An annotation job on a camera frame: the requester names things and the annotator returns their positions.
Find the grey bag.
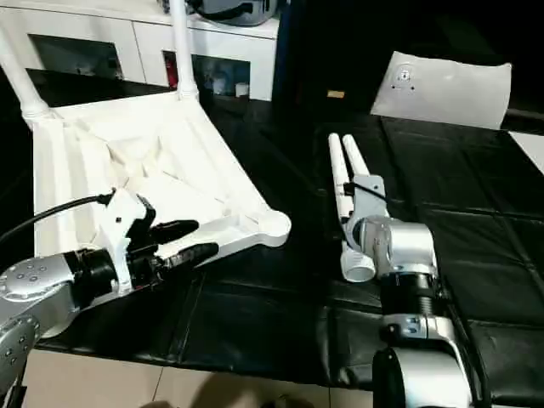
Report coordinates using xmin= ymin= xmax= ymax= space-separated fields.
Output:
xmin=185 ymin=0 xmax=279 ymax=27

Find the black work mat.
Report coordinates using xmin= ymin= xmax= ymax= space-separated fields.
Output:
xmin=0 ymin=68 xmax=544 ymax=407

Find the black cabinet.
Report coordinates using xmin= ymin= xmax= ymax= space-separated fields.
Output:
xmin=272 ymin=0 xmax=544 ymax=124

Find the white flat panel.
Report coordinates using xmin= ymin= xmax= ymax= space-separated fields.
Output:
xmin=371 ymin=50 xmax=514 ymax=131

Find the white sheet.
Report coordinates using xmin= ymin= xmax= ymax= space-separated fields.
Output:
xmin=508 ymin=128 xmax=544 ymax=176

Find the white plastic table leg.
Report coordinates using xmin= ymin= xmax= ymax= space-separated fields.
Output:
xmin=0 ymin=10 xmax=51 ymax=121
xmin=342 ymin=133 xmax=371 ymax=184
xmin=167 ymin=0 xmax=201 ymax=102
xmin=327 ymin=133 xmax=378 ymax=284

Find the white glass-door cabinet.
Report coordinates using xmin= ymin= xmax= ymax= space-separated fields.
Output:
xmin=0 ymin=0 xmax=282 ymax=102

